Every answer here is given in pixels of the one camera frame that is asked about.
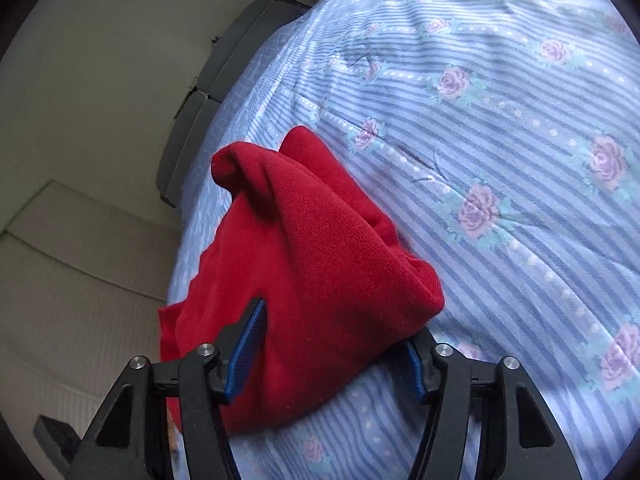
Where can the grey padded headboard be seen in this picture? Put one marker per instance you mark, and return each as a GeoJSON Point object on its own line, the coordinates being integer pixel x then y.
{"type": "Point", "coordinates": [190, 150]}

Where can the red cartoon print sweatshirt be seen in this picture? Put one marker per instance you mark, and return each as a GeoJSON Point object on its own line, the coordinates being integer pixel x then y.
{"type": "Point", "coordinates": [310, 260]}

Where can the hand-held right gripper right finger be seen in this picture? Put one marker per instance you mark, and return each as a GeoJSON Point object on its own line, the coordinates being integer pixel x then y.
{"type": "Point", "coordinates": [414, 370]}

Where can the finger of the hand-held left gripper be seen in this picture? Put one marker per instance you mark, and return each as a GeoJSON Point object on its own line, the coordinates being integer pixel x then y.
{"type": "Point", "coordinates": [57, 437]}

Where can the blue floral striped bedsheet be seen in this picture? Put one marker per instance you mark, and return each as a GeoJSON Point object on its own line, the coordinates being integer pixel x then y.
{"type": "Point", "coordinates": [500, 135]}

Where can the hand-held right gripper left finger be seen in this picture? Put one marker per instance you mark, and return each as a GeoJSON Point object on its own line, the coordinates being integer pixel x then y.
{"type": "Point", "coordinates": [245, 355]}

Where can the beige wardrobe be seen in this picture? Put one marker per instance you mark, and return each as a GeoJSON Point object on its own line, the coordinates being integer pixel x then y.
{"type": "Point", "coordinates": [75, 285]}

